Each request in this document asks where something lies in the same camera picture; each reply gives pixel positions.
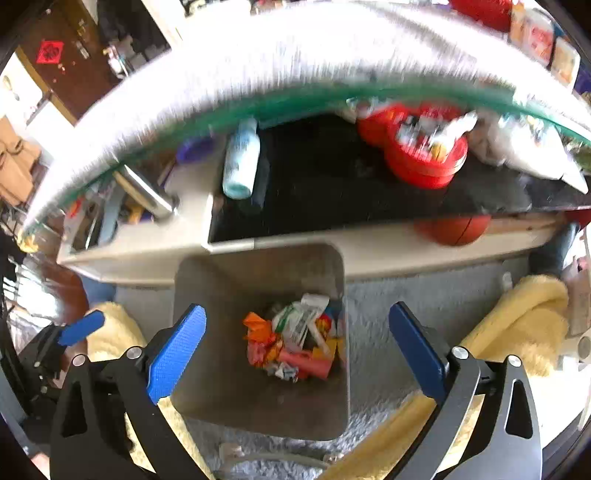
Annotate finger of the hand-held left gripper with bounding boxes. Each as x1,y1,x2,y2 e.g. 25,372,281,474
58,310,106,346

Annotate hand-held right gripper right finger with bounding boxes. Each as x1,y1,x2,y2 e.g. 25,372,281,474
389,301,543,480

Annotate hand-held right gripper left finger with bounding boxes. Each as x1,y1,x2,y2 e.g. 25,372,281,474
50,304,218,480

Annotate grey square bin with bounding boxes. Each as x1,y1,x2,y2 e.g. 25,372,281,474
171,244,352,440

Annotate yellow fleece cloth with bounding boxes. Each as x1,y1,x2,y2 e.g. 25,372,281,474
85,302,215,480
323,274,571,480

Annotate blue cloth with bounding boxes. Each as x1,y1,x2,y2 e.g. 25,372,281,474
85,277,116,301

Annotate pink orange wrapper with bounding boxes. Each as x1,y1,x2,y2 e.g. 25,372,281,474
247,344,282,367

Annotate white glass coffee table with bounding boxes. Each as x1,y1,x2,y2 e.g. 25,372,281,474
21,78,591,289

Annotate crumpled printed paper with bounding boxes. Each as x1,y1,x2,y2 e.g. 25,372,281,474
265,362,300,383

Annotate white plastic object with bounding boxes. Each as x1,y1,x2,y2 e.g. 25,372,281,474
219,443,345,467

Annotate white green wrapper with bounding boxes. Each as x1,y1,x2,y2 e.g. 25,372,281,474
272,293,331,352

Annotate orange basketball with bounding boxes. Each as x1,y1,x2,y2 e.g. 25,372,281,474
413,215,491,247

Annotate metal table leg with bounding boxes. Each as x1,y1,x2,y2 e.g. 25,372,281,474
113,165,181,219

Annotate black boot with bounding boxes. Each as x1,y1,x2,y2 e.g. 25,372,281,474
529,222,580,278

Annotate beige coat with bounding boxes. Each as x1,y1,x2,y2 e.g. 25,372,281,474
0,115,42,206

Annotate red cartoon tin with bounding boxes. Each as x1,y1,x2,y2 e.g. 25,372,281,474
358,102,469,190

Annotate white spray bottle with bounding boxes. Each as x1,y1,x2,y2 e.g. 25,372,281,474
222,117,262,200

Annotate white wrapper on tin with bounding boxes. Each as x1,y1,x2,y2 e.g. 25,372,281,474
431,111,478,153

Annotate clear plastic bag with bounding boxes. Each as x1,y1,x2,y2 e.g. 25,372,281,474
471,108,589,195

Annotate brown door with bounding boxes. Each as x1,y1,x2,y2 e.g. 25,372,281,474
16,0,123,125

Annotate red door decoration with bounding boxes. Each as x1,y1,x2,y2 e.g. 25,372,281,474
36,41,65,65

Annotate yellow white snack packet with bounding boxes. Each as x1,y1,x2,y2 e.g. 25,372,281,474
551,37,581,86

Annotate grey fuzzy table cloth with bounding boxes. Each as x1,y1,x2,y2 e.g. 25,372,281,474
21,0,591,232

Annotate orange white snack packet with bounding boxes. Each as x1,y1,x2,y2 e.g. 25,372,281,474
510,2,555,63

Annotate red box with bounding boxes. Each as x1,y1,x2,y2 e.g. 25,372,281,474
450,0,513,31

